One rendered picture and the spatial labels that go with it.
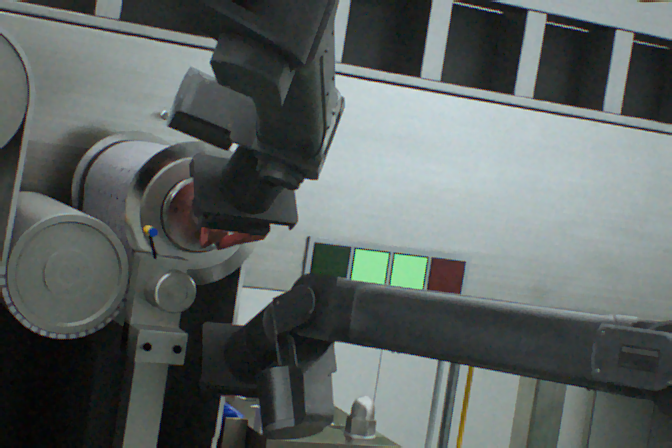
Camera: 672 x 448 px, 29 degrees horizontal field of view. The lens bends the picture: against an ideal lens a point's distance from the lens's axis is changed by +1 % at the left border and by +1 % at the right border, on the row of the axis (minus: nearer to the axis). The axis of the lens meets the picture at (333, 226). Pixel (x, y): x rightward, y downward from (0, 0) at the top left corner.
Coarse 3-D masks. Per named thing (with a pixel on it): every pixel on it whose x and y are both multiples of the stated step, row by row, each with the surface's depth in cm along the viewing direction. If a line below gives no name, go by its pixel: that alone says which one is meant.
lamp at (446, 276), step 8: (432, 264) 178; (440, 264) 179; (448, 264) 179; (456, 264) 180; (432, 272) 178; (440, 272) 179; (448, 272) 179; (456, 272) 180; (432, 280) 179; (440, 280) 179; (448, 280) 180; (456, 280) 180; (432, 288) 179; (440, 288) 179; (448, 288) 180; (456, 288) 180
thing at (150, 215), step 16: (160, 176) 128; (176, 176) 128; (160, 192) 128; (144, 208) 127; (160, 208) 128; (144, 224) 128; (160, 224) 128; (160, 240) 129; (192, 256) 130; (208, 256) 131; (224, 256) 131
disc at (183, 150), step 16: (176, 144) 129; (192, 144) 129; (208, 144) 130; (160, 160) 128; (176, 160) 129; (144, 176) 128; (128, 192) 127; (144, 192) 128; (128, 208) 127; (128, 224) 128; (128, 240) 128; (144, 240) 128; (240, 256) 133; (192, 272) 131; (208, 272) 131; (224, 272) 132
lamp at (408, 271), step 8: (400, 256) 176; (408, 256) 177; (400, 264) 176; (408, 264) 177; (416, 264) 177; (424, 264) 178; (400, 272) 176; (408, 272) 177; (416, 272) 177; (424, 272) 178; (392, 280) 176; (400, 280) 177; (408, 280) 177; (416, 280) 178; (416, 288) 178
